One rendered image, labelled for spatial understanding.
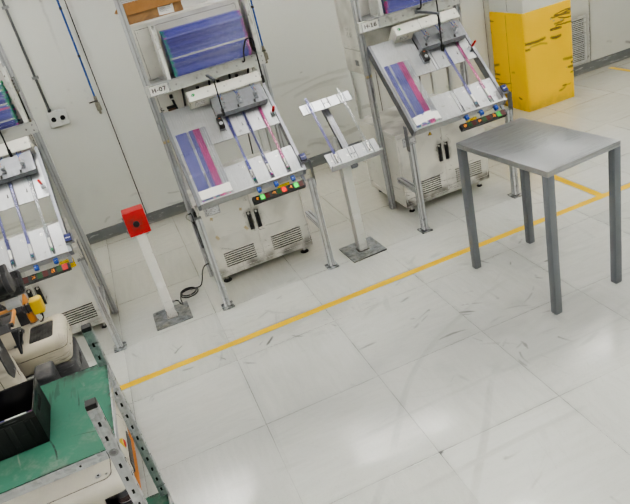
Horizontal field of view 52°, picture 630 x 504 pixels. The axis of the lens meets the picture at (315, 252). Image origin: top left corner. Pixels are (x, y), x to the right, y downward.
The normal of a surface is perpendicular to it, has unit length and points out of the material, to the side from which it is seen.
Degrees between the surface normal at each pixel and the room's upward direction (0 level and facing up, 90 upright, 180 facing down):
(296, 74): 90
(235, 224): 90
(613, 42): 90
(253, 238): 90
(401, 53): 44
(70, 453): 0
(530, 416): 0
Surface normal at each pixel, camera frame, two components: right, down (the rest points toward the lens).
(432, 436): -0.22, -0.86
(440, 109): 0.07, -0.36
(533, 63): 0.34, 0.37
